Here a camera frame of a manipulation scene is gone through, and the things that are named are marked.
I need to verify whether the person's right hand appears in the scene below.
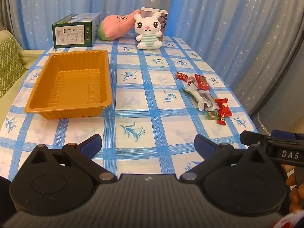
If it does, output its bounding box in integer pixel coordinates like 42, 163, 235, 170
288, 171, 304, 211

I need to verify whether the large red white-print candy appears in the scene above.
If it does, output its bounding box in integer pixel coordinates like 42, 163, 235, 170
215, 98, 232, 118

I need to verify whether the green cardboard box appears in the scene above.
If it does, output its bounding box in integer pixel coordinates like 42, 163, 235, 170
52, 13, 100, 48

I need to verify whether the gold plastic tray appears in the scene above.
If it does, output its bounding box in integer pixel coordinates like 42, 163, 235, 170
24, 50, 113, 120

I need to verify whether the green zigzag pillow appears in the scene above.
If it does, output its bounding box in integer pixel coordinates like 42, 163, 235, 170
0, 37, 26, 98

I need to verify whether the large red gold candy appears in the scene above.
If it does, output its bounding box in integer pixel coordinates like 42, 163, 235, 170
194, 74, 211, 91

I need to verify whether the pink plush toy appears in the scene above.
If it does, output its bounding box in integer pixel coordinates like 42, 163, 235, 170
98, 9, 140, 41

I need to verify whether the light green sofa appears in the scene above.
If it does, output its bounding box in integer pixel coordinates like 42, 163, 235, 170
0, 30, 45, 129

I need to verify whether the clear grey snack packet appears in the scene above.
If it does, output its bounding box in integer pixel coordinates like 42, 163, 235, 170
202, 91, 218, 112

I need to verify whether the blue checked tablecloth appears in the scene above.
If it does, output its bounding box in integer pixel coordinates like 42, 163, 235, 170
0, 36, 262, 183

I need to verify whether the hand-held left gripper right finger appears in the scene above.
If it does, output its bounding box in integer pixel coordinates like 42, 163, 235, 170
179, 134, 273, 183

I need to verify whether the person's red patterned clothing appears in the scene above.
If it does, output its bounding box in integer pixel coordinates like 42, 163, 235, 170
272, 212, 304, 228

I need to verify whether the white bunny plush toy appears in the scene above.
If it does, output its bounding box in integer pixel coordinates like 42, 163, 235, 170
133, 12, 166, 50

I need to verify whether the dark box behind bunny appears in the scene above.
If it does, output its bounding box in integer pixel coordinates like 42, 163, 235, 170
140, 7, 169, 44

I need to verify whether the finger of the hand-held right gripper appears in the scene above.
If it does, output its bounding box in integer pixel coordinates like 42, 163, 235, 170
272, 129, 304, 141
240, 131, 272, 148

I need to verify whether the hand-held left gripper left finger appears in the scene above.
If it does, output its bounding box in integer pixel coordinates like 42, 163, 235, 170
25, 134, 117, 184

